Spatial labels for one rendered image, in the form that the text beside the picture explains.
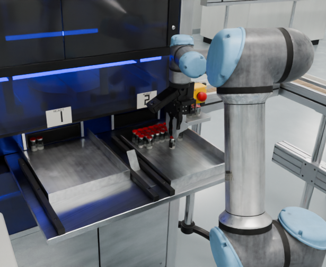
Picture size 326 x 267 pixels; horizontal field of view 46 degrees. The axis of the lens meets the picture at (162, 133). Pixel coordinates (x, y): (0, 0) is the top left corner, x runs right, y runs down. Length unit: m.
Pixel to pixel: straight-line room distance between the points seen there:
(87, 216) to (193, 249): 1.27
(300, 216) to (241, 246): 0.17
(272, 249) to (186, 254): 1.41
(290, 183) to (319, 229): 2.08
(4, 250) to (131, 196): 0.37
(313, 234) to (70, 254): 1.06
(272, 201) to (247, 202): 1.93
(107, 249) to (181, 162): 0.61
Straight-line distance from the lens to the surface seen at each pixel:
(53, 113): 1.32
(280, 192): 2.87
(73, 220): 1.09
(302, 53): 0.83
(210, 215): 2.53
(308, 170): 2.18
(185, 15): 1.46
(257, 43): 0.78
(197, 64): 1.15
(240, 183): 0.82
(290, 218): 0.92
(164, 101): 1.29
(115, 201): 1.14
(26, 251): 1.59
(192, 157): 1.36
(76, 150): 1.40
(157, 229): 1.85
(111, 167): 1.29
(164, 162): 1.32
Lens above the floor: 1.57
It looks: 27 degrees down
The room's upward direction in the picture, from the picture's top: 2 degrees clockwise
